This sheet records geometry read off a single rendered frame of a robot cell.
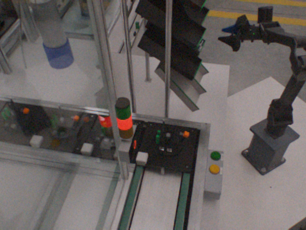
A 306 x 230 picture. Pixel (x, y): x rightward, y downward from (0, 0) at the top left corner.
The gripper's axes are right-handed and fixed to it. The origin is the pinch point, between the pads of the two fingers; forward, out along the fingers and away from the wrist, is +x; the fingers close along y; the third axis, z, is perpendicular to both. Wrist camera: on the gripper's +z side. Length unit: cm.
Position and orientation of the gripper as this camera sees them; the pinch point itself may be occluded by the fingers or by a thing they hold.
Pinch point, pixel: (227, 34)
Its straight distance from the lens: 143.1
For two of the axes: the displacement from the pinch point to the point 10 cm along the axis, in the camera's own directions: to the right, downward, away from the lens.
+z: -2.6, -7.0, -6.7
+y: -3.8, 7.1, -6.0
